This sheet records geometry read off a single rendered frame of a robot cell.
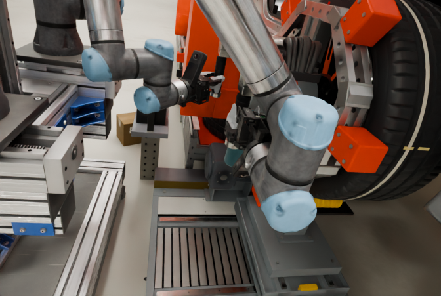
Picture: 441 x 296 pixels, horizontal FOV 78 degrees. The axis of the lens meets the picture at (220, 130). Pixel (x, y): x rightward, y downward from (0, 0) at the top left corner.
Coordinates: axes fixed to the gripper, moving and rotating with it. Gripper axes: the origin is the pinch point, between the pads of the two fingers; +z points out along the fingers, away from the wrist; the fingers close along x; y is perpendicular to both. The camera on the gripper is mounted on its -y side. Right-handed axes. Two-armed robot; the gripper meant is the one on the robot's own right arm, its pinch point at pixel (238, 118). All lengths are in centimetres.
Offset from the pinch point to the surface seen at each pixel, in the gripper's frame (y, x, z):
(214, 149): -43, -8, 50
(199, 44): 4, 5, 60
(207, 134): -56, -11, 86
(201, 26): 11, 5, 60
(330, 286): -66, -50, -7
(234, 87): -14, -15, 62
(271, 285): -68, -27, -4
